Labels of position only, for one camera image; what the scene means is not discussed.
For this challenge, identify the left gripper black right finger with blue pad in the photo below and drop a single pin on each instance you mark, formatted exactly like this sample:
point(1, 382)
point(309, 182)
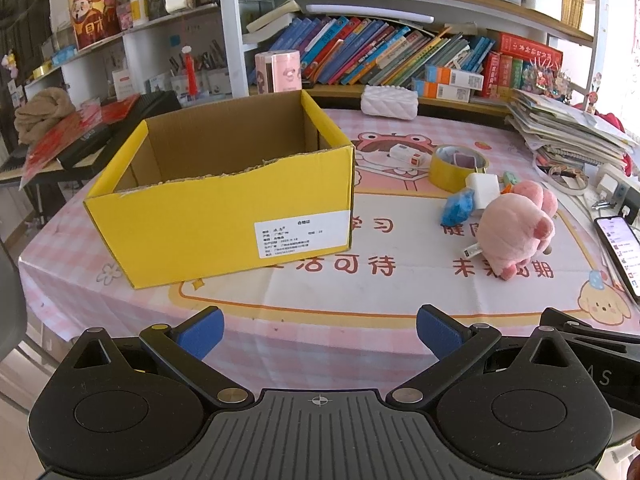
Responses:
point(512, 407)

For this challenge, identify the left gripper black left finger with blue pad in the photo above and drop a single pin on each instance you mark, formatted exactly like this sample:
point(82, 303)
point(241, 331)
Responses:
point(118, 407)

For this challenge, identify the pink plush pig toy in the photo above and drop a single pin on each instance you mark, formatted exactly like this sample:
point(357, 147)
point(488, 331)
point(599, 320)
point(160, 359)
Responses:
point(515, 227)

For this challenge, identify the blue wrapper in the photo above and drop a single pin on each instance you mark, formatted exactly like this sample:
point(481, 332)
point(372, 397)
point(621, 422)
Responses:
point(458, 208)

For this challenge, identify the white power adapter cube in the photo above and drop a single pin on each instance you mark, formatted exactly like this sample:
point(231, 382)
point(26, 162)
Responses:
point(485, 187)

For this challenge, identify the small white staples box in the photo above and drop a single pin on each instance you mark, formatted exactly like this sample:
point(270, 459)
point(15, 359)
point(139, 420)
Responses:
point(408, 157)

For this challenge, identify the person's hand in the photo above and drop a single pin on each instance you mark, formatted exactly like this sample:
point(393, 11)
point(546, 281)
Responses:
point(636, 442)

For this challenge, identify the smartphone with lit screen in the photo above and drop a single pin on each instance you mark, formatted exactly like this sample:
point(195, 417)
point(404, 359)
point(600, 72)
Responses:
point(623, 247)

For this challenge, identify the small green clip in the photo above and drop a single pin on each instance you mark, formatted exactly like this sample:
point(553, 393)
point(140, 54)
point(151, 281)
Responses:
point(508, 179)

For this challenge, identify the white power strip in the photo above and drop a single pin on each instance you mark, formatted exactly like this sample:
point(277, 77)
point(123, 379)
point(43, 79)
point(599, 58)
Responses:
point(619, 191)

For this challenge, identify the yellow tape roll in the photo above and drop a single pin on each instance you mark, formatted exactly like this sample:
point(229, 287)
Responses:
point(451, 164)

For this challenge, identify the black keyboard case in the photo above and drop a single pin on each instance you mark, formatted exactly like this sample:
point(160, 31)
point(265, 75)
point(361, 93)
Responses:
point(107, 140)

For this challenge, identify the red paper sheets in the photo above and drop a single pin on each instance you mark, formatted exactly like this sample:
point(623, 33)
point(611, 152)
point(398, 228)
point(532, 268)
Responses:
point(74, 126)

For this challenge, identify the yellow cardboard box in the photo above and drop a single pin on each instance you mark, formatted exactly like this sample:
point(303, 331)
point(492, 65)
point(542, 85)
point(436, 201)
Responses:
point(226, 187)

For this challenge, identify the stack of papers and magazines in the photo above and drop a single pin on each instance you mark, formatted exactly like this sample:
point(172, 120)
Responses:
point(569, 135)

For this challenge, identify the beige folded cloth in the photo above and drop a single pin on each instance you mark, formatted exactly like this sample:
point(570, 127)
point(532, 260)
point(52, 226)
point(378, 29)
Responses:
point(41, 113)

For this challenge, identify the lower orange blue white box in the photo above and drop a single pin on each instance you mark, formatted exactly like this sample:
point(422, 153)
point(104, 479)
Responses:
point(443, 92)

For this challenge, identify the orange blue white box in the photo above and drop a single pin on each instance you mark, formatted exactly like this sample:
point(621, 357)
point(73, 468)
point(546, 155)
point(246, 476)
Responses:
point(443, 92)
point(455, 78)

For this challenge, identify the white quilted handbag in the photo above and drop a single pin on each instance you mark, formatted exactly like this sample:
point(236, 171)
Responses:
point(389, 102)

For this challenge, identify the upper orange blue white box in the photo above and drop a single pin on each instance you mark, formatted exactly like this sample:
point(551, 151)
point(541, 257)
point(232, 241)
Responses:
point(455, 78)

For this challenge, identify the red thick dictionary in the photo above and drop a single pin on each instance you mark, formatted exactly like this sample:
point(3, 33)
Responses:
point(528, 50)

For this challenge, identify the pink cartoon tumbler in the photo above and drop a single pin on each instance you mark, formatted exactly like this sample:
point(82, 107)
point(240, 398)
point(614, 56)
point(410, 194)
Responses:
point(278, 71)

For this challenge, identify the red fortune god decoration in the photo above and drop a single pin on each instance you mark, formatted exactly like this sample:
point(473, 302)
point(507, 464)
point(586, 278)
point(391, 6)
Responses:
point(93, 21)

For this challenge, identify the row of leaning books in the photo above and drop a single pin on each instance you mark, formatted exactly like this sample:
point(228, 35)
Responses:
point(349, 50)

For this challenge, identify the white bookshelf frame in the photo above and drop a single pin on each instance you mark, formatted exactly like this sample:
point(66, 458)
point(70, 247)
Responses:
point(233, 48)

